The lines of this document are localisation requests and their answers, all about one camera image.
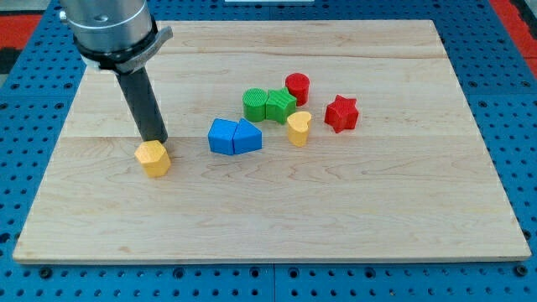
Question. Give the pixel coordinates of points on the yellow heart block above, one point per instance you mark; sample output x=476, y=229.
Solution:
x=298, y=128

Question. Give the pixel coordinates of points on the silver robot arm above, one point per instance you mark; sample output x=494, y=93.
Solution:
x=121, y=36

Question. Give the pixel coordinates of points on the blue cube block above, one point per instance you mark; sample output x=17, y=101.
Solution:
x=220, y=136

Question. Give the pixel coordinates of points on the blue triangle block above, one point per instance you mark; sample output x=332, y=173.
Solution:
x=247, y=138

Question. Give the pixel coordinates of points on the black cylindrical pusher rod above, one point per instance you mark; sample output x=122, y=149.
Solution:
x=139, y=95

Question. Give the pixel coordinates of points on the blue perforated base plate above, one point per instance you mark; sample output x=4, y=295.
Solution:
x=494, y=75

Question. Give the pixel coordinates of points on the yellow hexagon block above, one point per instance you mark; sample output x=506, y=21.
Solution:
x=153, y=157

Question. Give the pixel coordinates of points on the red star block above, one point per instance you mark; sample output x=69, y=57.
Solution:
x=342, y=113

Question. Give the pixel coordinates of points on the red cylinder block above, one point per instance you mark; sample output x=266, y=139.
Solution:
x=298, y=85

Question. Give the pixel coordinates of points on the green cylinder block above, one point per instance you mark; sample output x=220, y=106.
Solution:
x=254, y=104

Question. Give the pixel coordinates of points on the wooden board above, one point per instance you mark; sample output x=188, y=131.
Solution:
x=413, y=182

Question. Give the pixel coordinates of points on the green star block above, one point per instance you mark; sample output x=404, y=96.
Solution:
x=279, y=105

